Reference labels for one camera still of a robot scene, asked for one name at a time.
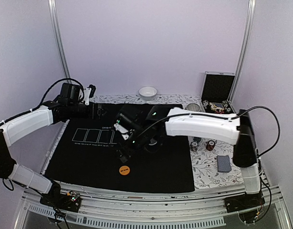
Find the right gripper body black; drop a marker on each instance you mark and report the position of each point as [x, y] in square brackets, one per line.
[134, 147]

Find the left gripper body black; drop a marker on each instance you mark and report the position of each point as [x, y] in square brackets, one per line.
[98, 115]

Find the orange big blind button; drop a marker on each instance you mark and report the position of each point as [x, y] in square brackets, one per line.
[124, 170]

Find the blue peach chip stack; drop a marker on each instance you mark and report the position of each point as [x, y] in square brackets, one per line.
[194, 146]

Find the clear acrylic dealer button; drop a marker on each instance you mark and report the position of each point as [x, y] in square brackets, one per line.
[152, 142]

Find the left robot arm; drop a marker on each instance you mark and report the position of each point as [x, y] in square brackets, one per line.
[72, 102]

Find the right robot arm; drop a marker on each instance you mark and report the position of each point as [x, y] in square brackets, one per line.
[138, 128]

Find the black poker mat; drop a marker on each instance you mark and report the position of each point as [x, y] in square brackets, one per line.
[86, 155]

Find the white ceramic bowl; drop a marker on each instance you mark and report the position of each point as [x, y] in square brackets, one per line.
[147, 93]

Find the striped grey mug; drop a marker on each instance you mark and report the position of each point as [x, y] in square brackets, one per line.
[193, 107]

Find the red black chip stack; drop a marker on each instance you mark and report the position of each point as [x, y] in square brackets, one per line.
[210, 145]

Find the floral tablecloth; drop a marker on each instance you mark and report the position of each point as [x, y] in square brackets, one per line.
[204, 162]

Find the blue playing card deck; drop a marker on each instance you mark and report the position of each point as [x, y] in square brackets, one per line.
[223, 164]

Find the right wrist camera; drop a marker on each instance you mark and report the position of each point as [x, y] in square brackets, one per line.
[125, 133]

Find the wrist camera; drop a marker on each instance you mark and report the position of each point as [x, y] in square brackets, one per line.
[125, 133]
[88, 93]

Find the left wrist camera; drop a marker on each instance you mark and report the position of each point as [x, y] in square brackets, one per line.
[88, 93]

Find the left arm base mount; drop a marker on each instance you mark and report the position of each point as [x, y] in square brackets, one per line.
[70, 201]

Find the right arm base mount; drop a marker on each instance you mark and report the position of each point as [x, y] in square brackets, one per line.
[249, 206]

